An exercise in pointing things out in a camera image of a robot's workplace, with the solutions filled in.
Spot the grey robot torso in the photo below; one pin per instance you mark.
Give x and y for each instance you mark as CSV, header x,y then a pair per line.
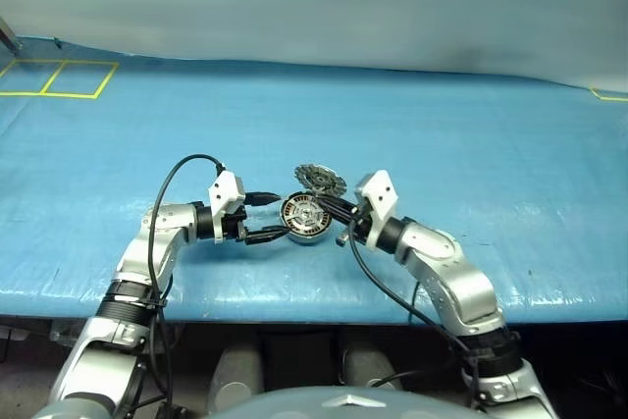
x,y
314,404

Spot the silver motor base copper windings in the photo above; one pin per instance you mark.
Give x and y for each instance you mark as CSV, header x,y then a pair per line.
x,y
301,215

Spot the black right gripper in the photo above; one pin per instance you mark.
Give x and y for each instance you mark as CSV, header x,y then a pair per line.
x,y
360,225

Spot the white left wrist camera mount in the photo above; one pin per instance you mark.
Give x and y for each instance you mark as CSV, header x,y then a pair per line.
x,y
225,193

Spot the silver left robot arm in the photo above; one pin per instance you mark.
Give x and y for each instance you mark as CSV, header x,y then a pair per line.
x,y
142,247

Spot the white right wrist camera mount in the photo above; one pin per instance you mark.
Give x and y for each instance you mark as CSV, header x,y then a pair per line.
x,y
380,193

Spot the round silver rotor cap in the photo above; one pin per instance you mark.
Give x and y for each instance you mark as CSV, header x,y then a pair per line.
x,y
319,178

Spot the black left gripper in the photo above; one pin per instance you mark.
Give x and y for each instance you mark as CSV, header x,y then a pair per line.
x,y
235,227

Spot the grey metal stand leg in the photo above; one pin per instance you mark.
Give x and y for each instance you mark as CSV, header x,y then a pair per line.
x,y
11,36

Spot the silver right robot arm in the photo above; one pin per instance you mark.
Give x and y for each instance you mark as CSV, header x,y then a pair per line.
x,y
461,281

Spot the white backdrop board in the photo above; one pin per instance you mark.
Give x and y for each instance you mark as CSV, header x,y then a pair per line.
x,y
314,2

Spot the dark grey rounded shape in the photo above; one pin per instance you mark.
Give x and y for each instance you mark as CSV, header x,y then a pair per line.
x,y
365,365
235,370

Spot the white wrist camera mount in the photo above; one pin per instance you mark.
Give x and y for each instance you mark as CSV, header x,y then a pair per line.
x,y
380,193
225,193

